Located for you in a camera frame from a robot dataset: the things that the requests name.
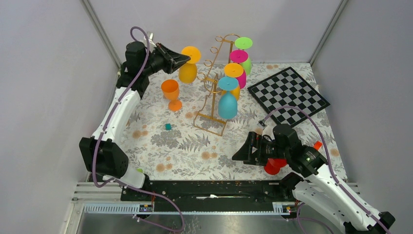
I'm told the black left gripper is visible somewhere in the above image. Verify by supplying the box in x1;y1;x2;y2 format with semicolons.
142;42;190;76

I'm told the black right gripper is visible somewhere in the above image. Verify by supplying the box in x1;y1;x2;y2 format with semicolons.
231;131;289;166

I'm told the yellow plastic wine glass front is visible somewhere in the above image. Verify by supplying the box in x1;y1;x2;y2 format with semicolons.
178;46;202;83

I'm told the yellow plastic wine glass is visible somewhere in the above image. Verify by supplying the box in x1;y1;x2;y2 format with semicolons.
219;63;246;100
178;46;202;83

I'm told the blue plastic wine glass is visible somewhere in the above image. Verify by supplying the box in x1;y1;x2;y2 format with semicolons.
218;76;240;119

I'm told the gold wire wine glass rack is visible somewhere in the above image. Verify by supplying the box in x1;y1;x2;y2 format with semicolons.
193;34;240;137

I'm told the magenta plastic wine glass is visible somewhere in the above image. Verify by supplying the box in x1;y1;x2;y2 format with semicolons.
229;49;249;89

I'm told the green plastic wine glass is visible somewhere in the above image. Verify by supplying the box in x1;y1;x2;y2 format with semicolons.
234;37;253;75

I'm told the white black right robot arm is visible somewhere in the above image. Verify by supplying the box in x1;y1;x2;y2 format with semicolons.
232;124;395;234

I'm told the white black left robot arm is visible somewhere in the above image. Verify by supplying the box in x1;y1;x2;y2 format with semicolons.
79;41;190;200

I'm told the red plastic wine glass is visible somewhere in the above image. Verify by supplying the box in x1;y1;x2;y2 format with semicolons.
264;158;287;175

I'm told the orange plastic wine glass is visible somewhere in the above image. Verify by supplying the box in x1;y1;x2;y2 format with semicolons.
161;79;182;112

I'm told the small teal cube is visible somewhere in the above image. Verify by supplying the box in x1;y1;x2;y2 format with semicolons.
165;123;172;131

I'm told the small orange red piece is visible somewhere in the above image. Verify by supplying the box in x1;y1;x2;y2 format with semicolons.
313;141;323;151

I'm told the black white checkerboard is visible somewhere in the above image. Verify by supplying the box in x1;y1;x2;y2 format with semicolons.
247;67;330;116

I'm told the floral patterned table mat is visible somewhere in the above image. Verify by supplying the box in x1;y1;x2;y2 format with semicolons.
102;63;347;181

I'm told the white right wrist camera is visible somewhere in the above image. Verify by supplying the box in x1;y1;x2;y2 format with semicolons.
262;125;275;142

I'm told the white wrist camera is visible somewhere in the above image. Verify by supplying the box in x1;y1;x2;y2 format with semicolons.
145;31;156;46
262;125;275;142

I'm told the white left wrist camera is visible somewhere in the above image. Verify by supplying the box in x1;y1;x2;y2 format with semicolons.
145;31;156;46

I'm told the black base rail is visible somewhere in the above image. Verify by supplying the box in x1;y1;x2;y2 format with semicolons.
120;180;300;213

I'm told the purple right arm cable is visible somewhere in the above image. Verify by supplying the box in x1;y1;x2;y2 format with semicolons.
259;105;393;234

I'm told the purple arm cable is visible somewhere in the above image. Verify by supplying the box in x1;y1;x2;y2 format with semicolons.
259;105;393;234
92;26;186;233

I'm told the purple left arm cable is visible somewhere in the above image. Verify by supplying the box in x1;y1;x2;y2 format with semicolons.
92;26;186;233

